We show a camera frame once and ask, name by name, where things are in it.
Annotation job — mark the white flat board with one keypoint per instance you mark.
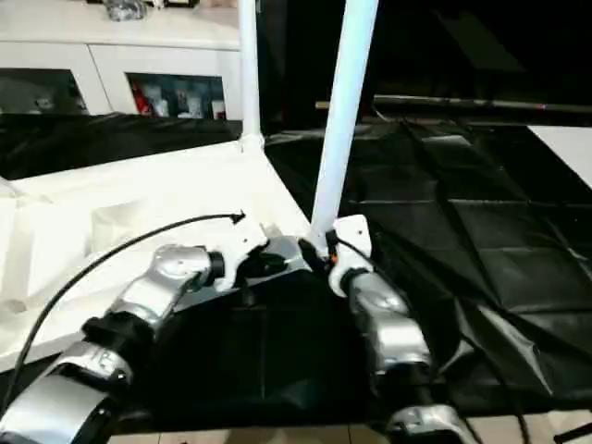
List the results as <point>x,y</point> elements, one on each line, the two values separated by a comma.
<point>566,148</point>

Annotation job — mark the white plastic table top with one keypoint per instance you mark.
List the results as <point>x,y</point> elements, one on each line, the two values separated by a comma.
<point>139,185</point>

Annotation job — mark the dark patterned ornament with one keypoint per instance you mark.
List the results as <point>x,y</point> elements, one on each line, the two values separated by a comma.
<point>122,9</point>

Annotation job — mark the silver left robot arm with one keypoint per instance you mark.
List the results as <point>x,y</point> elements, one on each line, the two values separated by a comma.
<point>171,273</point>

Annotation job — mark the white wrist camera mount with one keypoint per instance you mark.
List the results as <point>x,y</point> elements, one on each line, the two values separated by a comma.
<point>353,231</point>
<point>245,240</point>

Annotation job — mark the white glass-door cabinet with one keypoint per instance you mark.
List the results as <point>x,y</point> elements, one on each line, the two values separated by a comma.
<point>69,46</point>

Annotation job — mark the red cabinet item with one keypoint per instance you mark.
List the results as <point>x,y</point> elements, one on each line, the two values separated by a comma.
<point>140,99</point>

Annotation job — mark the white plastic table leg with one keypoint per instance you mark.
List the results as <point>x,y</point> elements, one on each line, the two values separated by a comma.
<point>250,69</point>
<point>347,115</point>

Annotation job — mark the black plastic table mat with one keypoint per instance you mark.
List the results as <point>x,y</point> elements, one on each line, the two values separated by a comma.
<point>462,231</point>

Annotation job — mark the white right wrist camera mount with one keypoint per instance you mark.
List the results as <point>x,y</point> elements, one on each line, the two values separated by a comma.
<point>353,231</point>

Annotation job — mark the large black backdrop sheet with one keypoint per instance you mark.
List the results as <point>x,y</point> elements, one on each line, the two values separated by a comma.
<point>462,46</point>

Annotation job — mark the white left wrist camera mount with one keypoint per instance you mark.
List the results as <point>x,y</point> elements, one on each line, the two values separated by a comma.
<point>245,240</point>

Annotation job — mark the long dark metal rod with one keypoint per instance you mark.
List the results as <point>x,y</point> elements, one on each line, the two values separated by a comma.
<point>462,102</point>

